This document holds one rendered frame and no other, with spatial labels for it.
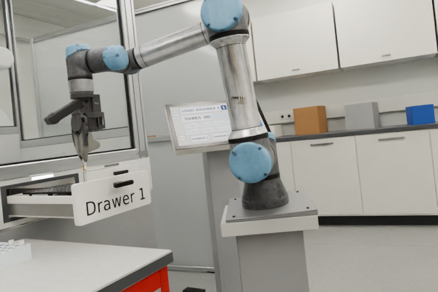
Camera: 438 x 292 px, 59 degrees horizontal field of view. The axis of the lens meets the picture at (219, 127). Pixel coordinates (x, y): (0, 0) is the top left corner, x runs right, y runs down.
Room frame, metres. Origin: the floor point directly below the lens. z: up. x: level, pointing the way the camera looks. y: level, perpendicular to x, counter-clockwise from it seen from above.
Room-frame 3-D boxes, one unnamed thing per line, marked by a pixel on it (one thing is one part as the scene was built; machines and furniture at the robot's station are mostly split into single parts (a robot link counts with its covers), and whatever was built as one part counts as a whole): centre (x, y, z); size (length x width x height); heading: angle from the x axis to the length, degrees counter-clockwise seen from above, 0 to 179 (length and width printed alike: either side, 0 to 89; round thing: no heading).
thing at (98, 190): (1.15, 0.32, 0.87); 0.29 x 0.02 x 0.11; 150
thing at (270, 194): (1.26, -0.12, 0.83); 0.15 x 0.15 x 0.10
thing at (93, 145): (1.22, 0.40, 1.02); 0.06 x 0.03 x 0.09; 133
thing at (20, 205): (1.25, 0.51, 0.86); 0.40 x 0.26 x 0.06; 60
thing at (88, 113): (1.23, 0.41, 1.13); 0.09 x 0.08 x 0.12; 133
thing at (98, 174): (1.58, 0.44, 0.87); 0.29 x 0.02 x 0.11; 150
